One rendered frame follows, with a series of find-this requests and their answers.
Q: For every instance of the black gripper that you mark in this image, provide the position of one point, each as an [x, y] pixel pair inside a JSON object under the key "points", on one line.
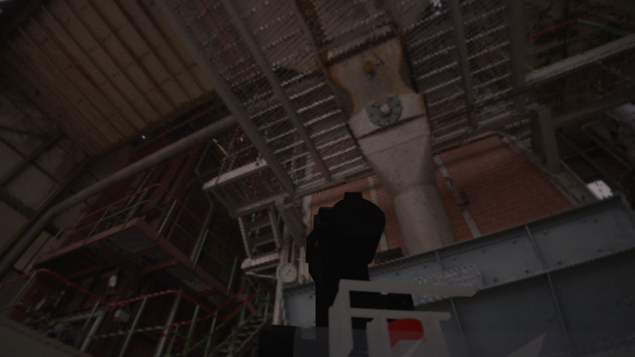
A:
{"points": [[278, 340]]}

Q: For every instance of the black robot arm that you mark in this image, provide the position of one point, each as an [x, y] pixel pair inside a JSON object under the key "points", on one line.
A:
{"points": [[342, 244]]}

